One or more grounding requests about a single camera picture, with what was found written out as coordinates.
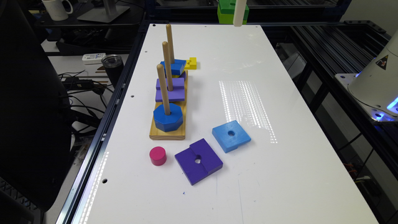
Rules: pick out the light blue square block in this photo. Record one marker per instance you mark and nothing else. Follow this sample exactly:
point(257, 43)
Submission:
point(230, 136)

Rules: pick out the blue block on far peg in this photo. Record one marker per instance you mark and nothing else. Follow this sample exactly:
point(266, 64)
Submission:
point(177, 68)

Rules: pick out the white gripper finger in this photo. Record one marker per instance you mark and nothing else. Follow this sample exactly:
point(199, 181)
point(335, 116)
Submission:
point(239, 10)

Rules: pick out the black tumbler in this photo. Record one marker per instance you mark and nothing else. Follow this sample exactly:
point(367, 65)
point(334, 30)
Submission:
point(113, 65)

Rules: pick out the white remote control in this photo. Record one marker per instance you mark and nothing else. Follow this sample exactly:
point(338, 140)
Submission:
point(89, 59)

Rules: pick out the white mug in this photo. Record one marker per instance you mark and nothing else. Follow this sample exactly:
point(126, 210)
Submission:
point(56, 9)

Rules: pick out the monitor stand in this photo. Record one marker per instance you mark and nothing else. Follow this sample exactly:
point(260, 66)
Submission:
point(107, 14)

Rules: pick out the black chair back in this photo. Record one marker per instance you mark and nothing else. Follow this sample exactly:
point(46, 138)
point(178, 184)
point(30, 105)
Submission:
point(35, 134)

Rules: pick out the purple square block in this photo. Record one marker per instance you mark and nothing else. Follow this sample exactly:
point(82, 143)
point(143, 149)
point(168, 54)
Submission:
point(198, 161)

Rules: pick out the near wooden peg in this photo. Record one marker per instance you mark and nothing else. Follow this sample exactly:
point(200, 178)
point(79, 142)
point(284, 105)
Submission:
point(163, 88)

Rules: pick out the green wooden block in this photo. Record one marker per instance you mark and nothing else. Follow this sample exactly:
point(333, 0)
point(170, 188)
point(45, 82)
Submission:
point(226, 12)

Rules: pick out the purple block on peg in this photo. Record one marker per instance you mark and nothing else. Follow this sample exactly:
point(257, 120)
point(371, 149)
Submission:
point(178, 94)

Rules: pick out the blue octagon block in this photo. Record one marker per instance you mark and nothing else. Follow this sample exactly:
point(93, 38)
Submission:
point(170, 122)

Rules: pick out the middle wooden peg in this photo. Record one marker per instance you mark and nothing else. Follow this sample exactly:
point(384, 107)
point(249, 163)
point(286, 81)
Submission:
point(165, 47)

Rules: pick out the wooden peg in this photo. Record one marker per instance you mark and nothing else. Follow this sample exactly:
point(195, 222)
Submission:
point(163, 88)
point(170, 42)
point(165, 47)

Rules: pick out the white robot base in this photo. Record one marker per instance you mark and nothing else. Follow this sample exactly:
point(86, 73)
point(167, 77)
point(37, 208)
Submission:
point(375, 87)

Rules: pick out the wooden peg base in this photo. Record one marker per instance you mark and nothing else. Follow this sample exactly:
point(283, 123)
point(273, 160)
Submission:
point(179, 134)

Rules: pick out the far wooden peg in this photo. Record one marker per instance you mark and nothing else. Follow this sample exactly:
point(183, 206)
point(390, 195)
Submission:
point(170, 42)

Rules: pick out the pink cylinder block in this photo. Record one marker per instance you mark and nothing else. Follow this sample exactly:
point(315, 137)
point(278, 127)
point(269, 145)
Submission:
point(158, 156)

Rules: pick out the yellow wooden block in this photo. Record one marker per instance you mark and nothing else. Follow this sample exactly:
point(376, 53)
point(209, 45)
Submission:
point(191, 64)

